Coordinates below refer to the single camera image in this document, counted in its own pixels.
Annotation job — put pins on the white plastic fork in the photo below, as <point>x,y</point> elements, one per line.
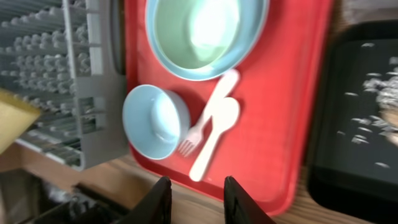
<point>223,88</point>

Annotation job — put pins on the green bowl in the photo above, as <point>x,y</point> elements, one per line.
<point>199,34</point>

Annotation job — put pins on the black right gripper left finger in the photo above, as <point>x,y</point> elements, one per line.
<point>155,207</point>

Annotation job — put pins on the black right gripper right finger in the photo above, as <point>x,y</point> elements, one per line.
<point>239,207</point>

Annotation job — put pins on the black waste tray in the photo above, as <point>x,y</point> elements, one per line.
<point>370,195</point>

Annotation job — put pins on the yellow plastic cup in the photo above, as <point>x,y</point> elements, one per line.
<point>16,117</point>

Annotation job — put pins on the white rice pile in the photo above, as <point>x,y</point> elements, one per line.
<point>366,126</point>

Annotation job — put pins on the white plastic spoon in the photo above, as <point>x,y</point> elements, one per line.
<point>224,118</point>

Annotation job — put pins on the light blue small bowl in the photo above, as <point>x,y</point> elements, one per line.
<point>155,121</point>

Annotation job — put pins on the grey dishwasher rack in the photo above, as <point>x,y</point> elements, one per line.
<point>67,58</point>

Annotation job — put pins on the red plastic tray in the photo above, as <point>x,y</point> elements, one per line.
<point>263,151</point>

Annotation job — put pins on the light blue plate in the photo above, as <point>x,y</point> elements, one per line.
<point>248,46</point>

